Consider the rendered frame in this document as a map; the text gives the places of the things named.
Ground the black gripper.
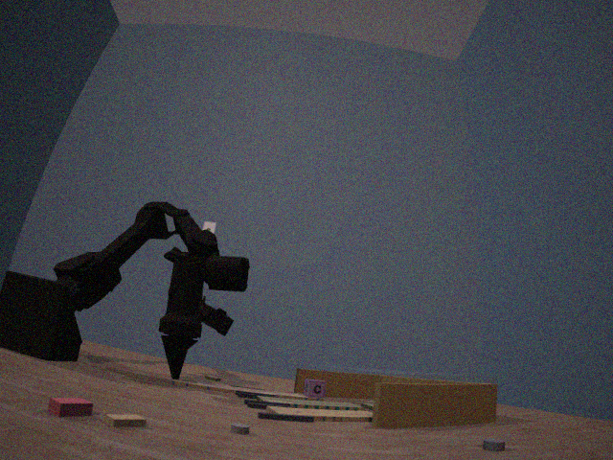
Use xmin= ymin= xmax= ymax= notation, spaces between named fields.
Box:
xmin=158 ymin=284 xmax=203 ymax=380

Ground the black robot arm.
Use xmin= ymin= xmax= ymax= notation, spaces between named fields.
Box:
xmin=54 ymin=201 xmax=250 ymax=336

